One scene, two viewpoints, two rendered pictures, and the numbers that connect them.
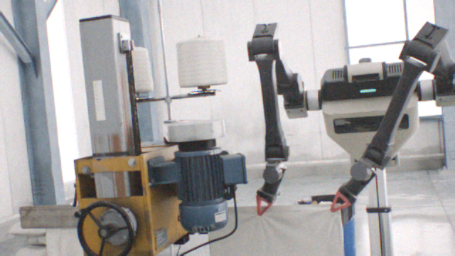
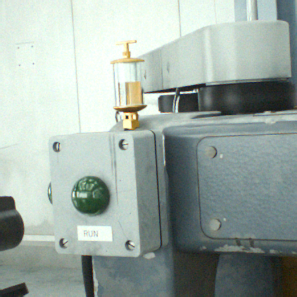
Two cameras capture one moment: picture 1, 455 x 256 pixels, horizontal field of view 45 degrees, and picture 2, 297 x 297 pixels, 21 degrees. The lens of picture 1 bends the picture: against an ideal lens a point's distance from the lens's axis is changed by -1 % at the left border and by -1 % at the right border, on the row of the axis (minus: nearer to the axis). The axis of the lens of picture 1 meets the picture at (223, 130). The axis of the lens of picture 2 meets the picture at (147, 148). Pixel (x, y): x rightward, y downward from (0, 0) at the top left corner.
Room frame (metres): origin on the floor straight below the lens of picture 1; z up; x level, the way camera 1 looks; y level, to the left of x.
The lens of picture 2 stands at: (2.85, 0.25, 1.35)
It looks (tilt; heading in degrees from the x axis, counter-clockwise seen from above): 3 degrees down; 192
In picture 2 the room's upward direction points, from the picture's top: 4 degrees counter-clockwise
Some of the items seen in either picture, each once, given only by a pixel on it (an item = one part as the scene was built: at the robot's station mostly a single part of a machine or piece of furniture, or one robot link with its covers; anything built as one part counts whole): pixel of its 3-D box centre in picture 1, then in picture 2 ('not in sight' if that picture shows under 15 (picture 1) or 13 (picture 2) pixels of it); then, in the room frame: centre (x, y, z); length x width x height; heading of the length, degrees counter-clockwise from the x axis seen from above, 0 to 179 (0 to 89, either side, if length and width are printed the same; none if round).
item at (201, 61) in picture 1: (201, 63); not in sight; (1.86, 0.05, 1.61); 0.17 x 0.17 x 0.17
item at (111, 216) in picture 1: (116, 225); not in sight; (1.63, 0.34, 1.14); 0.11 x 0.06 x 0.11; 73
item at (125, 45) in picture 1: (126, 43); not in sight; (1.70, 0.27, 1.68); 0.05 x 0.03 x 0.06; 163
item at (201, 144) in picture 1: (197, 144); (200, 103); (1.72, 0.09, 1.35); 0.12 x 0.12 x 0.04
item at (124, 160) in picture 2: not in sight; (109, 191); (2.26, 0.09, 1.28); 0.08 x 0.05 x 0.09; 73
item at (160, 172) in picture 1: (170, 171); not in sight; (1.71, 0.18, 1.27); 0.12 x 0.09 x 0.09; 163
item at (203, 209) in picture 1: (201, 189); not in sight; (1.72, 0.09, 1.21); 0.15 x 0.15 x 0.25
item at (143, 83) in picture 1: (131, 70); not in sight; (1.94, 0.30, 1.61); 0.15 x 0.14 x 0.17; 73
